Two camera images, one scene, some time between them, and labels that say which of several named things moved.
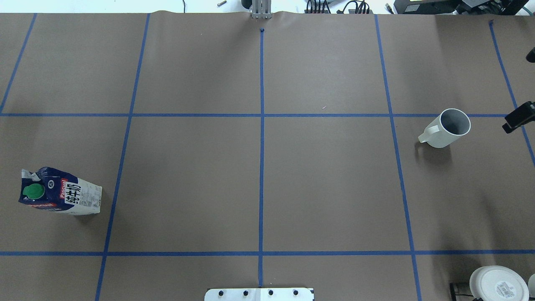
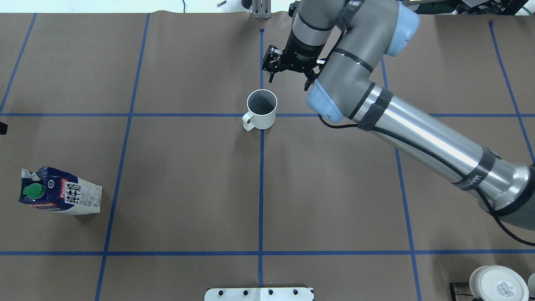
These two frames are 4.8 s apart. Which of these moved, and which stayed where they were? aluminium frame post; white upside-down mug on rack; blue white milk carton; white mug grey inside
Moved: white mug grey inside
Stayed: aluminium frame post; blue white milk carton; white upside-down mug on rack
